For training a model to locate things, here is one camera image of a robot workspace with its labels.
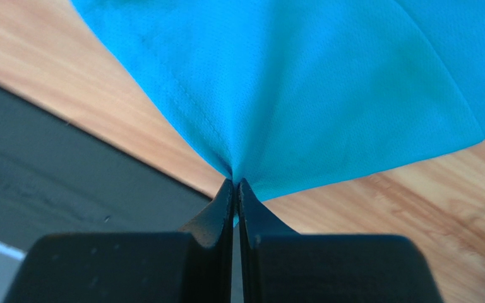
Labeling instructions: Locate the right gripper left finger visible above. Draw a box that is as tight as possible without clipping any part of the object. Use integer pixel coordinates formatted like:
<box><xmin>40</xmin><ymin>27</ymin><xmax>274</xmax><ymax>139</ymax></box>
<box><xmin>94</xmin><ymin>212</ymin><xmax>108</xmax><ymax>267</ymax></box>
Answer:
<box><xmin>4</xmin><ymin>180</ymin><xmax>234</xmax><ymax>302</ymax></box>

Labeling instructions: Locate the teal blue t-shirt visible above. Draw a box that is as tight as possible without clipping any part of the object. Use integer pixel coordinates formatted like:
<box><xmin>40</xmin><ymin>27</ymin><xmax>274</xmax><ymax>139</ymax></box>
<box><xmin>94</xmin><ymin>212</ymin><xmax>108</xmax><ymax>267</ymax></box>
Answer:
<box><xmin>73</xmin><ymin>1</ymin><xmax>485</xmax><ymax>201</ymax></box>

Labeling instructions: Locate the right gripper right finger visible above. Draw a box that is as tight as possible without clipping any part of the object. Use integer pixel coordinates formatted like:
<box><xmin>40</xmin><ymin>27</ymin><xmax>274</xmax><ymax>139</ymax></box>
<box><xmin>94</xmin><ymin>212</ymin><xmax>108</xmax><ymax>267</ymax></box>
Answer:
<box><xmin>237</xmin><ymin>180</ymin><xmax>443</xmax><ymax>302</ymax></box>

